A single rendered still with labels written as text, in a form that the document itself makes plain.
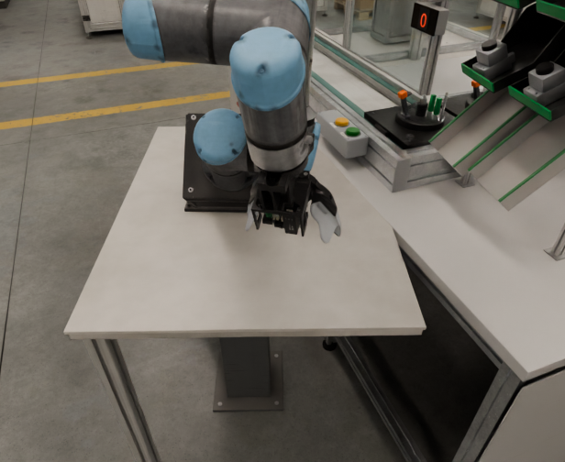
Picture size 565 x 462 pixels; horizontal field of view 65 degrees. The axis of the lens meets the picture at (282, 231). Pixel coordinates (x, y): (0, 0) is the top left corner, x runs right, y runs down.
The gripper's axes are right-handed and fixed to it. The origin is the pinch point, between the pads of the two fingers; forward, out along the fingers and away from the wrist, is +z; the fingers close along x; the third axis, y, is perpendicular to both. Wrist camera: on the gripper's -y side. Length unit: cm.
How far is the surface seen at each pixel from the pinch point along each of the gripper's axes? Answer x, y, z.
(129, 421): -39, 31, 51
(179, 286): -25.7, 5.9, 21.6
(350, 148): 3, -50, 34
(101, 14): -346, -398, 224
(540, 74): 38, -38, -4
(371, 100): 5, -88, 49
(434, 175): 27, -48, 39
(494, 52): 32, -49, 0
